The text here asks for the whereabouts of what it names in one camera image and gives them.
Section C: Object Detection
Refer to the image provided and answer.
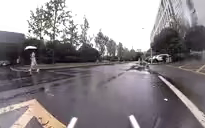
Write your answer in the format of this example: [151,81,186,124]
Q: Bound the grey pavement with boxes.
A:
[9,60,131,72]

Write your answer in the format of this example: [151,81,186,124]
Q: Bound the dark hedge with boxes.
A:
[21,39,101,65]

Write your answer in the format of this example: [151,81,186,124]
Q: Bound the row of trees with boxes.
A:
[26,0,146,63]

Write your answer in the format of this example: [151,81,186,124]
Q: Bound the white car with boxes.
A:
[148,53,173,64]

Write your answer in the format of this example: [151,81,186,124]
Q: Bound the person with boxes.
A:
[23,45,41,75]

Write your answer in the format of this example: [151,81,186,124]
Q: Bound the dark round bushes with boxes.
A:
[151,24,205,62]

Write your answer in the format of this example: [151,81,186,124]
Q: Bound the tall grey building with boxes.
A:
[149,0,199,46]

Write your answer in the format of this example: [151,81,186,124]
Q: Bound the paved side area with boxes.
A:
[166,59,205,78]

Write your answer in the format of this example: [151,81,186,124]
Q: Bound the low grey building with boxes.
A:
[0,29,27,66]

